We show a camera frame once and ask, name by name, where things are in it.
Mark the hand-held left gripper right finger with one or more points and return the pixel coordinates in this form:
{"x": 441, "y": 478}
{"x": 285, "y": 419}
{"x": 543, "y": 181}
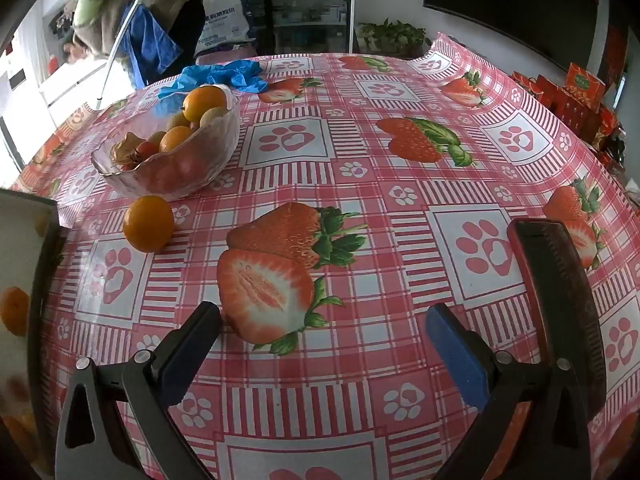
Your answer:
{"x": 457, "y": 360}

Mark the clear glass bowl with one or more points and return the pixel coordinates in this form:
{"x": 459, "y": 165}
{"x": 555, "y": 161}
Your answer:
{"x": 212, "y": 160}

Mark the dark wall screen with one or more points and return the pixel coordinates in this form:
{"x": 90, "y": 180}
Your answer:
{"x": 510, "y": 0}

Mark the bunch of blue disposable gloves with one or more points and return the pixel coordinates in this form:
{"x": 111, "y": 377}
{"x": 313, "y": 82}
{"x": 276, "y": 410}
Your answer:
{"x": 220, "y": 77}

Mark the green potted plant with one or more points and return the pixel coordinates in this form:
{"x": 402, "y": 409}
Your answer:
{"x": 392, "y": 37}

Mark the glass door cabinet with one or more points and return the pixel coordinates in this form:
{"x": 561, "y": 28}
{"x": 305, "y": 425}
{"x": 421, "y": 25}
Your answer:
{"x": 310, "y": 5}

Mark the pile of cherry tomatoes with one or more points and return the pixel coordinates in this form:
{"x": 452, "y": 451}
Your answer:
{"x": 170, "y": 170}

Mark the physalis with dry husk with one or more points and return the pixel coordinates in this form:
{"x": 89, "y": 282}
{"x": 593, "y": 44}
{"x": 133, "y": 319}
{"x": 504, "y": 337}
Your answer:
{"x": 125, "y": 150}

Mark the stack of red gift boxes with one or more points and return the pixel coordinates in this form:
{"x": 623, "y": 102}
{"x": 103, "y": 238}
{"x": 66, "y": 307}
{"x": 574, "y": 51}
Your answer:
{"x": 575, "y": 97}

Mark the white printed bag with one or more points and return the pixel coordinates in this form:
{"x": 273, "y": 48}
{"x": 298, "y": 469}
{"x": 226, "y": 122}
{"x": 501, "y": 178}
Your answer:
{"x": 222, "y": 20}

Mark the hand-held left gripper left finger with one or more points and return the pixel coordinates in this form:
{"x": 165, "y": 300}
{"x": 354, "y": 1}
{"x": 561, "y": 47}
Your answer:
{"x": 182, "y": 365}

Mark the white rectangular tray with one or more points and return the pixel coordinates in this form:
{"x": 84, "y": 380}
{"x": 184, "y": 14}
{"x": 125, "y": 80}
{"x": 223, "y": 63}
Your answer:
{"x": 20, "y": 240}

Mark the white pole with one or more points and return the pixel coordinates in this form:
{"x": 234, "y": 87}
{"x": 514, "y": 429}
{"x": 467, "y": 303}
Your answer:
{"x": 116, "y": 45}

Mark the pink strawberry print tablecloth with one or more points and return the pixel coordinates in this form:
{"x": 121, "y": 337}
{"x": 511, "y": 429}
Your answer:
{"x": 350, "y": 175}

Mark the orange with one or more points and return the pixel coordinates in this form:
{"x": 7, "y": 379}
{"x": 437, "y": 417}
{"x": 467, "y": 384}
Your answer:
{"x": 202, "y": 102}
{"x": 148, "y": 223}
{"x": 175, "y": 138}

